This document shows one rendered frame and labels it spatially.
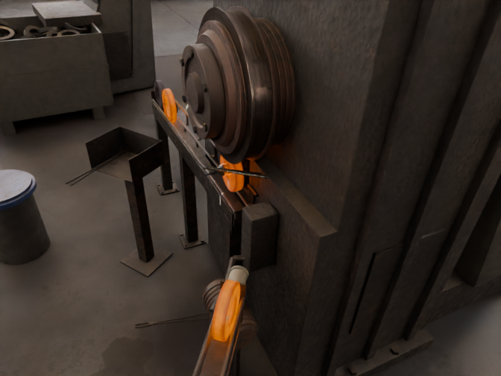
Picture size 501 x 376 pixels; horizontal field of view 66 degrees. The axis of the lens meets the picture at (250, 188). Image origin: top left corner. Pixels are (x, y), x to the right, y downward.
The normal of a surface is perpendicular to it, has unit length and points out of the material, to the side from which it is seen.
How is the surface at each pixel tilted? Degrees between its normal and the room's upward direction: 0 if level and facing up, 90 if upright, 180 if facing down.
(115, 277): 0
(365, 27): 90
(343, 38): 90
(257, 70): 59
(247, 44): 39
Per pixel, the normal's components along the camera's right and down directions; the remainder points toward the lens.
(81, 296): 0.04, -0.81
